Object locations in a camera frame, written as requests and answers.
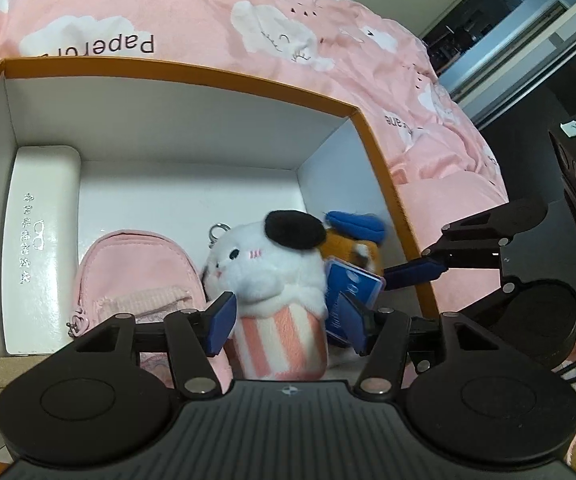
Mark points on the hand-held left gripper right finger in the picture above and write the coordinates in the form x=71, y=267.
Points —
x=358, y=322

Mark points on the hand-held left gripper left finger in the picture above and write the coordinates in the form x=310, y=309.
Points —
x=220, y=320

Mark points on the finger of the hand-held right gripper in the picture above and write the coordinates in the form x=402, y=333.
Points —
x=498, y=300
x=413, y=272

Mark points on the blue card packet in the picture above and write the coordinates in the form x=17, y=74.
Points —
x=348, y=280

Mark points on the brown plush with blue hat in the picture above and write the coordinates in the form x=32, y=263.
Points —
x=353, y=250

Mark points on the white black-eared plush toy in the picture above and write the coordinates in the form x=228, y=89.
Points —
x=263, y=270

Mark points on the pink pouch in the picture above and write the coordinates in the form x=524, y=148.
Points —
x=127, y=270

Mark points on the white glasses case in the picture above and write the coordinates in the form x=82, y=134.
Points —
x=42, y=260

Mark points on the orange cardboard box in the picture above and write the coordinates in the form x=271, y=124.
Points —
x=167, y=120

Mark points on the brown cardboard piece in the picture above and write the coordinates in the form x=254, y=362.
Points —
x=12, y=375

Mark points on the pink cloud print blanket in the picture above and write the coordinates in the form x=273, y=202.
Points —
x=167, y=0

